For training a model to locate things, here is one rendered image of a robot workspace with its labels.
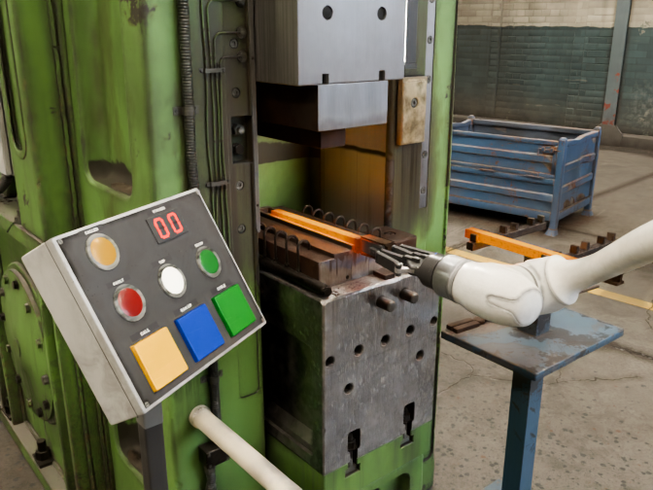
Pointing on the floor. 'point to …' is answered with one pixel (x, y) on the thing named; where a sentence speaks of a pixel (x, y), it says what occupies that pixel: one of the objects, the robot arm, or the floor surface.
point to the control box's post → (153, 449)
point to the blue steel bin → (524, 168)
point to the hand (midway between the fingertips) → (375, 248)
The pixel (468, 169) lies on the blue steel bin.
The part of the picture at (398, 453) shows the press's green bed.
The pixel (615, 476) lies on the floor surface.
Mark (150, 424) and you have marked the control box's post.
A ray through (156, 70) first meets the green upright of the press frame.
